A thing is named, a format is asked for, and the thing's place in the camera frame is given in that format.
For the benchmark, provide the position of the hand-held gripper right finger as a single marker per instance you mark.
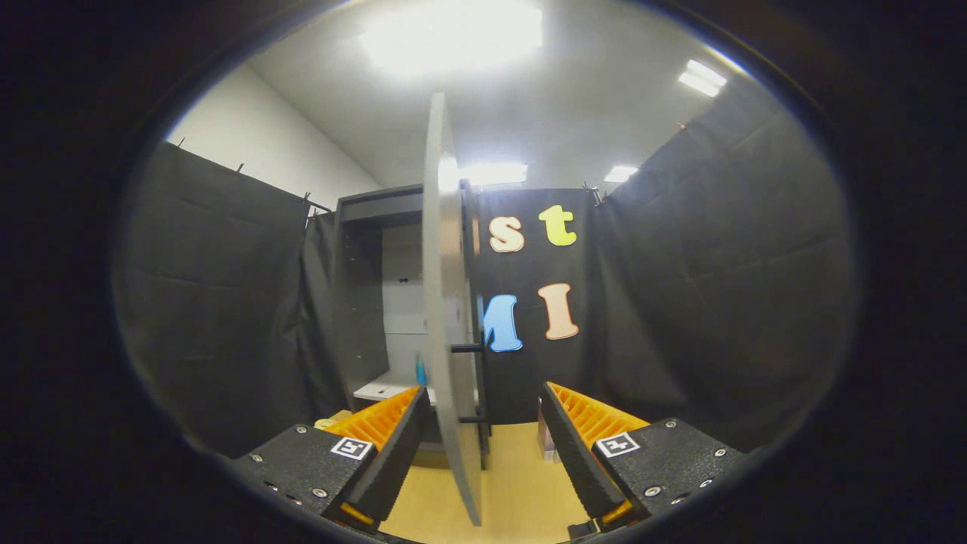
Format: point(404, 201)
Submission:
point(574, 453)

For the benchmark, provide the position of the black backdrop cloth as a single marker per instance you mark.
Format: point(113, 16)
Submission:
point(718, 264)

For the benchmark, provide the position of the dark grey cabinet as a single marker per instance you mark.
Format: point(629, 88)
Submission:
point(363, 302)

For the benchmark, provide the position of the large ceiling light panel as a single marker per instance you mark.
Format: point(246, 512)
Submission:
point(453, 34)

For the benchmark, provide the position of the white blue cosmetic tube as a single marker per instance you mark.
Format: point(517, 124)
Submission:
point(421, 372)

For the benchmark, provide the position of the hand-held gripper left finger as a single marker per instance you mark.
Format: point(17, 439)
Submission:
point(396, 453)

